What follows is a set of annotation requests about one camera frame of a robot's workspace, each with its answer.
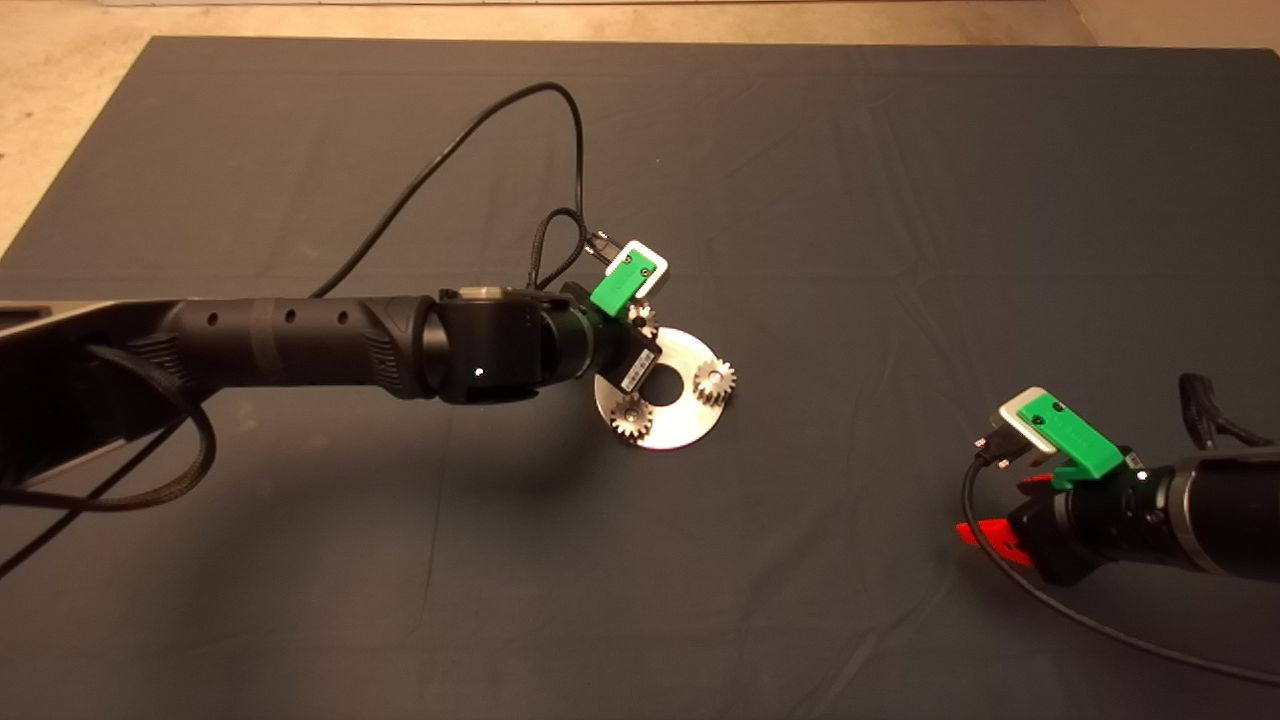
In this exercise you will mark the steel planetary gear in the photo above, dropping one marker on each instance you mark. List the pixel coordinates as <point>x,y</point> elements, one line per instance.
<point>643,318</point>
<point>706,385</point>
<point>630,420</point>

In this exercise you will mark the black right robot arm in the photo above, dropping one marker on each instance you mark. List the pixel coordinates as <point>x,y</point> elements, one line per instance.
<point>1230,510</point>

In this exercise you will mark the round metal carrier plate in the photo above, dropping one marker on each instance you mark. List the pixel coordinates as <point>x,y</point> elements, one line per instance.
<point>690,425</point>

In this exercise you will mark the dark grey table cloth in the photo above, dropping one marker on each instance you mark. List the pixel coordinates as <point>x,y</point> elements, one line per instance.
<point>900,200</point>

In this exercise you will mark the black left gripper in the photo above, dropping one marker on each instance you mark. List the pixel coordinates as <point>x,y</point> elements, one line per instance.
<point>600,340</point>

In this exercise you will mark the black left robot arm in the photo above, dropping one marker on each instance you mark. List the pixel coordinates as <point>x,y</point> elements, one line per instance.
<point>250,340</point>

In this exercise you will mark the green right camera mount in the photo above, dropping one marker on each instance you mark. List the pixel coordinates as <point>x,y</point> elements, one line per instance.
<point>1075,432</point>

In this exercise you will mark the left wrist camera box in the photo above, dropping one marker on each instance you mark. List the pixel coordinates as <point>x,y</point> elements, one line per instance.
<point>658,262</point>

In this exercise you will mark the green left camera mount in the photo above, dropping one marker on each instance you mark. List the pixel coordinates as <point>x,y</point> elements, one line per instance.
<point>620,282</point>

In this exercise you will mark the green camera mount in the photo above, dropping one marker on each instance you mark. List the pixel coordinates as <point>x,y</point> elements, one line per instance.
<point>620,282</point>
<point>1075,432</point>

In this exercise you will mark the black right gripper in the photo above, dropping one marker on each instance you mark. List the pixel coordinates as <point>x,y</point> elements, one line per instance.
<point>1095,525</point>

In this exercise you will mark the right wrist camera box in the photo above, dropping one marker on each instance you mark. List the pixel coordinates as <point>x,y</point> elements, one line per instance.
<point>1015,425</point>

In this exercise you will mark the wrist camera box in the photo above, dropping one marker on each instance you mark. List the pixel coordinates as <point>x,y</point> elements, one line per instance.
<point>1015,425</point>
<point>658,262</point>

